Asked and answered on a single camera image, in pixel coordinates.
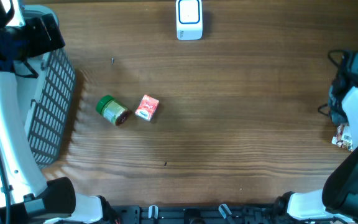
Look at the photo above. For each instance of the red tissue pack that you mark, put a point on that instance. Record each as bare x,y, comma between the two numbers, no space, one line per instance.
147,107

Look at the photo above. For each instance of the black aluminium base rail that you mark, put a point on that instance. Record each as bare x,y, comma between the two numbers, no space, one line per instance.
246,214

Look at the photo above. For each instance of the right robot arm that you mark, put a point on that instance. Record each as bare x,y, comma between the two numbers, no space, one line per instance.
337,201

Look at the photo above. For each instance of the white barcode scanner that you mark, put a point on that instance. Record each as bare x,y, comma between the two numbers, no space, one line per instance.
189,19

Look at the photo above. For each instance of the green lid jar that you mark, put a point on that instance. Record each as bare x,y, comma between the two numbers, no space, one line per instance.
112,110

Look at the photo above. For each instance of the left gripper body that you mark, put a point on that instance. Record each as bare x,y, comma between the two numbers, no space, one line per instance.
35,40

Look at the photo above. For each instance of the grey plastic mesh basket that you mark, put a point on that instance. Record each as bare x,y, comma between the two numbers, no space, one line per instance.
45,88

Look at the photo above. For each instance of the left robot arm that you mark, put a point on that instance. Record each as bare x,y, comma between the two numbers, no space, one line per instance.
26,196

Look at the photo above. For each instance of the cookie snack pouch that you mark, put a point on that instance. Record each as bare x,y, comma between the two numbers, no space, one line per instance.
342,137

